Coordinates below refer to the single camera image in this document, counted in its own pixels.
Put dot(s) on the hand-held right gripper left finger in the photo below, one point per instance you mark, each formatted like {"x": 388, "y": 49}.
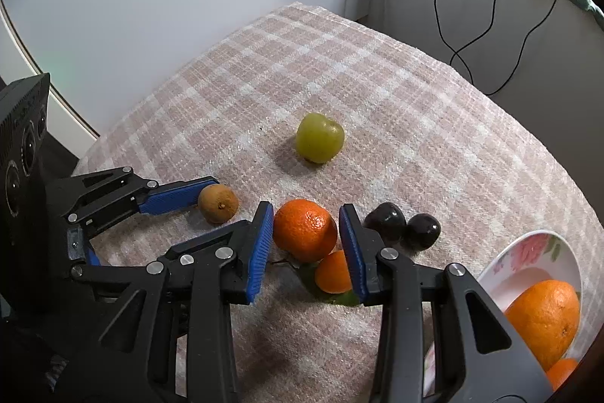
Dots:
{"x": 259, "y": 252}

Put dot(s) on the floral rimmed white plate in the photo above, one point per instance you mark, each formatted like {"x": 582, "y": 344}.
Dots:
{"x": 519, "y": 275}

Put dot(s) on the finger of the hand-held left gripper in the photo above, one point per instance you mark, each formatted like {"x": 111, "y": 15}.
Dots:
{"x": 212, "y": 234}
{"x": 174, "y": 197}

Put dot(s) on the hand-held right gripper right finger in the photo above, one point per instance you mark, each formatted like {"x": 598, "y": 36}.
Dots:
{"x": 351, "y": 252}

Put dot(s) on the large orange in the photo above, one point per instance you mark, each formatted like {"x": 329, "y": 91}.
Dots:
{"x": 542, "y": 320}

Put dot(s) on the small kumquat with leaf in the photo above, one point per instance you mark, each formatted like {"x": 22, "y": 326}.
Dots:
{"x": 332, "y": 273}

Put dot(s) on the pink plaid blanket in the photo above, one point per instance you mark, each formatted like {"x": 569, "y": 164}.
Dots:
{"x": 377, "y": 101}

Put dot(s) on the dark cherry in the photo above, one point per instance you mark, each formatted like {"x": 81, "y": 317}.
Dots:
{"x": 423, "y": 232}
{"x": 384, "y": 221}

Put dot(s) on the green grape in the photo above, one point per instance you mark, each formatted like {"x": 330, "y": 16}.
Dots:
{"x": 320, "y": 138}

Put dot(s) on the tangerine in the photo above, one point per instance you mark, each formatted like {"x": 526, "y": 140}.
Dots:
{"x": 561, "y": 373}
{"x": 304, "y": 230}

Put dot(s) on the brown longan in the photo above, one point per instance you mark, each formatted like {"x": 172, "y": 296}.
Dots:
{"x": 218, "y": 204}

